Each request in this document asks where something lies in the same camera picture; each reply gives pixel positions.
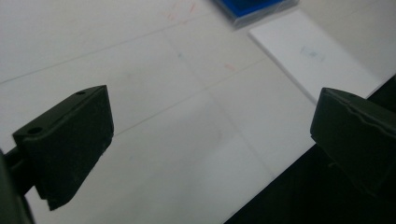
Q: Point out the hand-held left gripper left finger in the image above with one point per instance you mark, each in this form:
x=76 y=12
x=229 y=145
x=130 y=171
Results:
x=68 y=146

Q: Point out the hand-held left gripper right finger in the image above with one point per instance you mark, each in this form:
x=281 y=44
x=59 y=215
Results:
x=358 y=137

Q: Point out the clear case with blue pad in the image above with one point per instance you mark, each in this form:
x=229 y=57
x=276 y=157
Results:
x=252 y=9

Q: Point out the white paper sheet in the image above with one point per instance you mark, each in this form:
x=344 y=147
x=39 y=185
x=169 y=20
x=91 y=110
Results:
x=314 y=56

